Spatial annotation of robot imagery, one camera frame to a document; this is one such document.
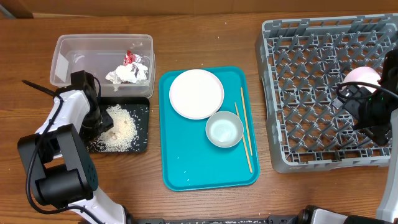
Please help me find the grey dishwasher rack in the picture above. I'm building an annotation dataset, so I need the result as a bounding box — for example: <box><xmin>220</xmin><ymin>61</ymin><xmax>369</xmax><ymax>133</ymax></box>
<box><xmin>255</xmin><ymin>14</ymin><xmax>397</xmax><ymax>173</ymax></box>

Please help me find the black plastic tray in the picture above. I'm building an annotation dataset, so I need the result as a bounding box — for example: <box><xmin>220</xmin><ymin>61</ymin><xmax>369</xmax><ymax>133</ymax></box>
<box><xmin>83</xmin><ymin>96</ymin><xmax>151</xmax><ymax>154</ymax></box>

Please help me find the clear plastic bin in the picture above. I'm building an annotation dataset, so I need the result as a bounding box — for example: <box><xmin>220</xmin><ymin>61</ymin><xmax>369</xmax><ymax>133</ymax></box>
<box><xmin>50</xmin><ymin>34</ymin><xmax>155</xmax><ymax>98</ymax></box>

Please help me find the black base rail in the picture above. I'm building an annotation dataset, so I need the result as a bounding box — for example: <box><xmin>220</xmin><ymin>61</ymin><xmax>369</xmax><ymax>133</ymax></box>
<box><xmin>133</xmin><ymin>204</ymin><xmax>398</xmax><ymax>224</ymax></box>

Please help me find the red foil snack wrapper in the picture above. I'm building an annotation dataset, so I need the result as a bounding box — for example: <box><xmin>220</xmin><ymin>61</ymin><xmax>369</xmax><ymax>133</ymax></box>
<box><xmin>122</xmin><ymin>50</ymin><xmax>146</xmax><ymax>83</ymax></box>

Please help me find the pile of rice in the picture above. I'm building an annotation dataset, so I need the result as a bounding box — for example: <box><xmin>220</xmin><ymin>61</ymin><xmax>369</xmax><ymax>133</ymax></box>
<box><xmin>88</xmin><ymin>104</ymin><xmax>149</xmax><ymax>152</ymax></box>

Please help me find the white napkin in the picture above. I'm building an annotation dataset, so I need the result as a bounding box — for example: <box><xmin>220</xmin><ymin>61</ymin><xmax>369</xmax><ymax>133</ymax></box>
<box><xmin>105</xmin><ymin>62</ymin><xmax>149</xmax><ymax>84</ymax></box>

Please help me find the grey bowl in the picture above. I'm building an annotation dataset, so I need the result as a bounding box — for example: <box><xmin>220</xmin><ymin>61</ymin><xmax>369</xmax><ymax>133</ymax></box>
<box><xmin>205</xmin><ymin>111</ymin><xmax>244</xmax><ymax>148</ymax></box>

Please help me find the teal serving tray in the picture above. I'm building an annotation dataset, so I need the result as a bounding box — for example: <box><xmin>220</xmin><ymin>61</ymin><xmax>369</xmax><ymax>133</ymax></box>
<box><xmin>158</xmin><ymin>66</ymin><xmax>260</xmax><ymax>191</ymax></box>

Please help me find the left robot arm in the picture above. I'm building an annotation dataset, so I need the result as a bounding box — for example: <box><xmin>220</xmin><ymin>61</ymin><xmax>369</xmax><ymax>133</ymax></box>
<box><xmin>17</xmin><ymin>70</ymin><xmax>135</xmax><ymax>223</ymax></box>

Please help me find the wooden chopstick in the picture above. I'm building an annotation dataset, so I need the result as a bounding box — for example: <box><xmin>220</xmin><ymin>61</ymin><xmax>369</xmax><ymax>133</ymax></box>
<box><xmin>234</xmin><ymin>102</ymin><xmax>252</xmax><ymax>173</ymax></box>
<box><xmin>240</xmin><ymin>87</ymin><xmax>253</xmax><ymax>156</ymax></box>

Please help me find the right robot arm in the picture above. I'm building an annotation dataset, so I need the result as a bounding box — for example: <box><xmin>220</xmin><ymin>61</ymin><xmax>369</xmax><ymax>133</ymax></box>
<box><xmin>336</xmin><ymin>49</ymin><xmax>397</xmax><ymax>223</ymax></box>

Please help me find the small pink plate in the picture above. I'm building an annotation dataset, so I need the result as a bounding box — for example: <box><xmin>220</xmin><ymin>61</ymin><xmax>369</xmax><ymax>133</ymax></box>
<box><xmin>343</xmin><ymin>67</ymin><xmax>381</xmax><ymax>86</ymax></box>

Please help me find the large white plate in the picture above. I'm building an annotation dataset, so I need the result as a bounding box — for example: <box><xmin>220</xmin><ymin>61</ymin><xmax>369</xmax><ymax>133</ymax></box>
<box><xmin>169</xmin><ymin>69</ymin><xmax>224</xmax><ymax>120</ymax></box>

